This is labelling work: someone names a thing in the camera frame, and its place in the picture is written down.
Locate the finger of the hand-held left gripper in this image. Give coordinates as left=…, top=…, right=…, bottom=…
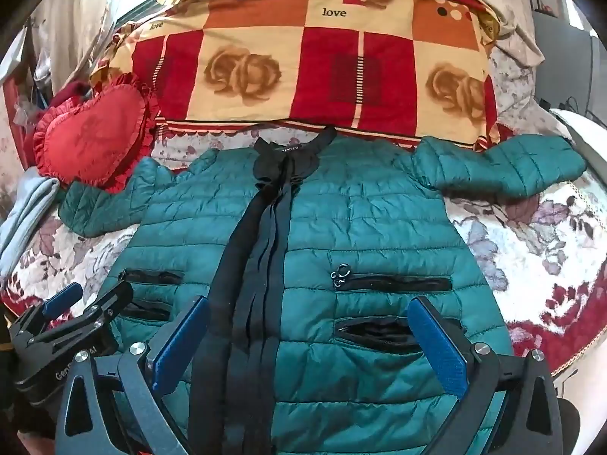
left=61, top=281, right=135, bottom=343
left=8, top=282, right=83, bottom=343

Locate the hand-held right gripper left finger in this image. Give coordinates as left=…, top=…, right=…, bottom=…
left=56, top=295, right=212, bottom=455

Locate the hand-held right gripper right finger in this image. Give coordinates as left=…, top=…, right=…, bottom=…
left=407, top=296, right=565, bottom=455

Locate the green puffer jacket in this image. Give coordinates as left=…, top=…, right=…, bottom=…
left=59, top=126, right=588, bottom=455

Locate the light blue cloth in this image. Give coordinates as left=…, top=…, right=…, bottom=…
left=0, top=174, right=61, bottom=278

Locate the red white plush floral blanket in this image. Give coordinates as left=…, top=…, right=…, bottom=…
left=0, top=168, right=607, bottom=392

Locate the red heart frilled pillow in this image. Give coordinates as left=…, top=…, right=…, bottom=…
left=32, top=72, right=162, bottom=194

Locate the dark red cloth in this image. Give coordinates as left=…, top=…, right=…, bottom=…
left=46, top=80, right=98, bottom=111

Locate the white rounded object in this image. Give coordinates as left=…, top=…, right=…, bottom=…
left=549, top=108, right=607, bottom=155

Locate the rose print checkered blanket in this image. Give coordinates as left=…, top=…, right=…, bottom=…
left=97, top=0, right=501, bottom=150

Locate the white cloth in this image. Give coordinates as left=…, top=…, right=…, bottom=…
left=422, top=0, right=546, bottom=68

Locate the black cable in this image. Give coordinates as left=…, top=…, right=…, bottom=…
left=539, top=96, right=599, bottom=120

